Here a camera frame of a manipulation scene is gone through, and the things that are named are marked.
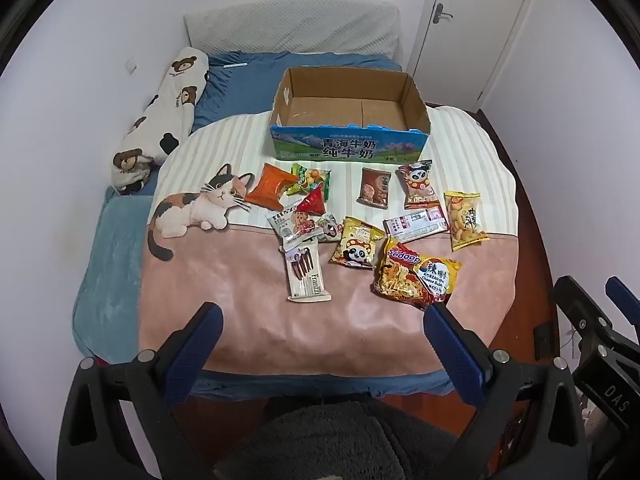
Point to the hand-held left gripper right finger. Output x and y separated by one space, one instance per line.
452 355

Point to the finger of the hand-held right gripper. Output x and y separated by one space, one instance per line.
582 307
622 292

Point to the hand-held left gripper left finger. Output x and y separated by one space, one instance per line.
197 345

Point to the yellow instant noodle packet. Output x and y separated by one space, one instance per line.
410 270

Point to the white wafer stick packet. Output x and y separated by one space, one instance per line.
305 270

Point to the yellow biscuit ball packet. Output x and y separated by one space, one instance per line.
462 220

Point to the yellow panda snack packet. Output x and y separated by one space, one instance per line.
357 245

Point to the white chocolate chip cookie packet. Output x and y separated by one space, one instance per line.
292 222

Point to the red panda snack packet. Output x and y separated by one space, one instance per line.
419 185

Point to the orange snack packet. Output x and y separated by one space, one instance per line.
270 187

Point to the brown biscuit packet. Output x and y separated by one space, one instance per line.
374 187

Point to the cardboard box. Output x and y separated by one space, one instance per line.
345 147

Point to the cat print blanket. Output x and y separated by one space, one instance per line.
250 310

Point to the light blue plush blanket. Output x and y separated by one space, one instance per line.
110 270

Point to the long white red packet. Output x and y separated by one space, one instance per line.
412 224

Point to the small white snack packet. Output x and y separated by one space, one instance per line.
330 230

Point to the red triangular snack packet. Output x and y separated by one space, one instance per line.
312 204

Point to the green candy packet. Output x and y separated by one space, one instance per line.
312 177

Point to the bear print long pillow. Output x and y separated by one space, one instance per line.
170 105

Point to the blue bed sheet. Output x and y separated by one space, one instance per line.
240 85

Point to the white pen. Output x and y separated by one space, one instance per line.
235 65

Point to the white door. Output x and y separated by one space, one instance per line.
475 35

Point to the white quilted headboard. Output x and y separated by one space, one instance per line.
300 27

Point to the white wall socket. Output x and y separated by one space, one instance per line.
131 66

